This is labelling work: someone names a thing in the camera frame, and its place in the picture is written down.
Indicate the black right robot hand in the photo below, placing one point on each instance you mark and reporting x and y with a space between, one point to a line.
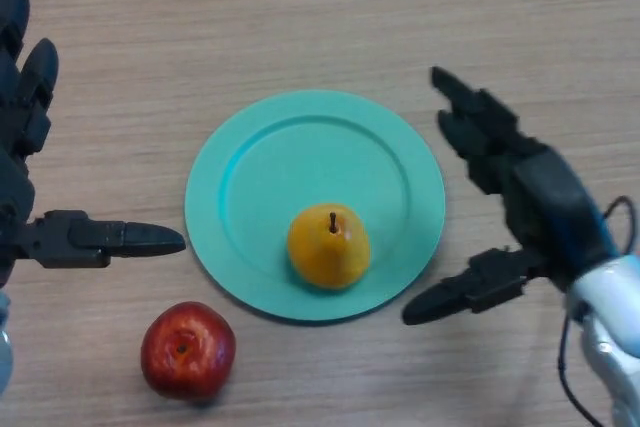
540 207

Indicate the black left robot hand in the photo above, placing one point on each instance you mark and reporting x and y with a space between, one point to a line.
17 207

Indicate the yellow pear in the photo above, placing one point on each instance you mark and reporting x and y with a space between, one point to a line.
327 247

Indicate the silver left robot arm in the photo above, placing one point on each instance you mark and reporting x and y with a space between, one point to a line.
5 342

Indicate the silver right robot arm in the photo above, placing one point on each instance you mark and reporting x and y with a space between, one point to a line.
610 327

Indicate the green round plate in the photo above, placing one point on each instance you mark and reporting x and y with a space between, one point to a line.
280 167

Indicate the red apple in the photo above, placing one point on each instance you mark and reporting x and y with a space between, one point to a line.
187 349

